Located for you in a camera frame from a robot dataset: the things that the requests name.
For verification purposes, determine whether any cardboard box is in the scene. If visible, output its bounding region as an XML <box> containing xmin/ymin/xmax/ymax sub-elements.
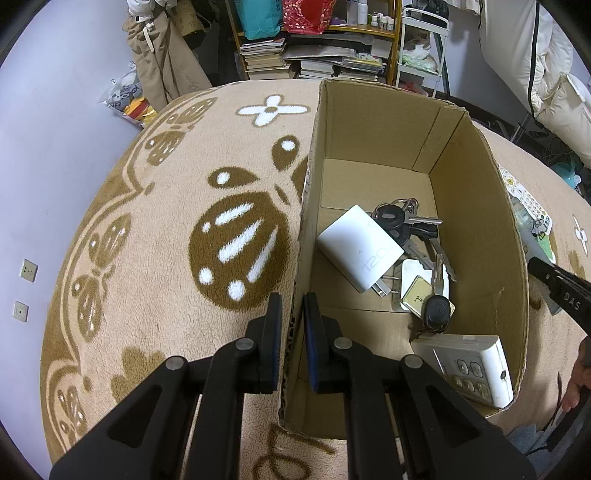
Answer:
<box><xmin>276</xmin><ymin>78</ymin><xmax>530</xmax><ymax>439</ymax></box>

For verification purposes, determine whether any person's hand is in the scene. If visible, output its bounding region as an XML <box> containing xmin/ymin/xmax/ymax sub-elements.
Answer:
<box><xmin>561</xmin><ymin>337</ymin><xmax>591</xmax><ymax>412</ymax></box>

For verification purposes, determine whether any white TV remote control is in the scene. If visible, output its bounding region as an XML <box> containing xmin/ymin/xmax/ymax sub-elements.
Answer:
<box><xmin>498</xmin><ymin>165</ymin><xmax>553</xmax><ymax>235</ymax></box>

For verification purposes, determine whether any white power strip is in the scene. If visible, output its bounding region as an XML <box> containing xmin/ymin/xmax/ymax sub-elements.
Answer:
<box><xmin>411</xmin><ymin>334</ymin><xmax>514</xmax><ymax>409</ymax></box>

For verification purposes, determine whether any teal plastic toy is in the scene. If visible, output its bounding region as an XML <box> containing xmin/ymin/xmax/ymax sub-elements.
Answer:
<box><xmin>551</xmin><ymin>160</ymin><xmax>582</xmax><ymax>189</ymax></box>

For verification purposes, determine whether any black car key fob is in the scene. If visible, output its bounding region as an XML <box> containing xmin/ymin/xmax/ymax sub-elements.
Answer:
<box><xmin>422</xmin><ymin>295</ymin><xmax>452</xmax><ymax>333</ymax></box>

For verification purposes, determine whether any small white card box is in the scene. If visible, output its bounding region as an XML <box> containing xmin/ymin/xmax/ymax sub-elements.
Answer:
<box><xmin>393</xmin><ymin>259</ymin><xmax>433</xmax><ymax>317</ymax></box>

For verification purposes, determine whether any bunch of keys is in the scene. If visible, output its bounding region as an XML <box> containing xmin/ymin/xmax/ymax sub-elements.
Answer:
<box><xmin>370</xmin><ymin>198</ymin><xmax>458</xmax><ymax>296</ymax></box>

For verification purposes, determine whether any white power adapter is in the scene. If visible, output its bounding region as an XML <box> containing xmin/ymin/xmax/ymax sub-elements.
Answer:
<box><xmin>317</xmin><ymin>205</ymin><xmax>405</xmax><ymax>293</ymax></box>

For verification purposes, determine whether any beige patterned round rug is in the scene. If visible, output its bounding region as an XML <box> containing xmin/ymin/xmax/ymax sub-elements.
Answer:
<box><xmin>41</xmin><ymin>80</ymin><xmax>590</xmax><ymax>479</ymax></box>

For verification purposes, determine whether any cream puffy duvet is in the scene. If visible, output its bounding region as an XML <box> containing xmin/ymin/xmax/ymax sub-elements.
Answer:
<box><xmin>480</xmin><ymin>0</ymin><xmax>590</xmax><ymax>166</ymax></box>

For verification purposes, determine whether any white metal cart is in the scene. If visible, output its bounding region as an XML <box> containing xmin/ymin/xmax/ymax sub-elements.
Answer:
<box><xmin>394</xmin><ymin>1</ymin><xmax>451</xmax><ymax>97</ymax></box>

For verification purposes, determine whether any stack of books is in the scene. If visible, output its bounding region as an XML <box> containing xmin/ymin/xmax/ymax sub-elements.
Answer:
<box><xmin>240</xmin><ymin>33</ymin><xmax>391</xmax><ymax>83</ymax></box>

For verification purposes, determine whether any plastic bag of toys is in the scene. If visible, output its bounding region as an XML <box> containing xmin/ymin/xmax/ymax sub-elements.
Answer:
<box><xmin>98</xmin><ymin>69</ymin><xmax>157</xmax><ymax>128</ymax></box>

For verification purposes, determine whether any wooden bookshelf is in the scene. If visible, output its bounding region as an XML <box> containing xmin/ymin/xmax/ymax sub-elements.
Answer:
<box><xmin>224</xmin><ymin>0</ymin><xmax>403</xmax><ymax>85</ymax></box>

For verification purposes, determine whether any khaki trench coat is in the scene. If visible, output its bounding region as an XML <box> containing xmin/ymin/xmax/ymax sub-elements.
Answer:
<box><xmin>123</xmin><ymin>9</ymin><xmax>211</xmax><ymax>112</ymax></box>

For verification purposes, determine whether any red patterned bag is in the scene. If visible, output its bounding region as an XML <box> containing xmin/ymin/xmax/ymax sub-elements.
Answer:
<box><xmin>283</xmin><ymin>0</ymin><xmax>335</xmax><ymax>35</ymax></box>

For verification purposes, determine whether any teal storage bag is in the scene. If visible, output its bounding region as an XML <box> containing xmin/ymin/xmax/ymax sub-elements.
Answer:
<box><xmin>235</xmin><ymin>0</ymin><xmax>283</xmax><ymax>40</ymax></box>

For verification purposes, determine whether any wall socket lower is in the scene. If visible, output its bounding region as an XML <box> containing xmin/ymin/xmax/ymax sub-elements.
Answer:
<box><xmin>12</xmin><ymin>301</ymin><xmax>29</xmax><ymax>323</ymax></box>

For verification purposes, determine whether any wall socket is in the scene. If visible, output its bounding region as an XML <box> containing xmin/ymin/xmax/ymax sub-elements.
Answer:
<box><xmin>12</xmin><ymin>301</ymin><xmax>29</xmax><ymax>323</ymax></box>
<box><xmin>19</xmin><ymin>259</ymin><xmax>38</xmax><ymax>283</ymax></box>

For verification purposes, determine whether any wall socket upper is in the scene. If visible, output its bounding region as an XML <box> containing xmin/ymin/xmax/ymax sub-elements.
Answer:
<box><xmin>19</xmin><ymin>259</ymin><xmax>38</xmax><ymax>283</ymax></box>

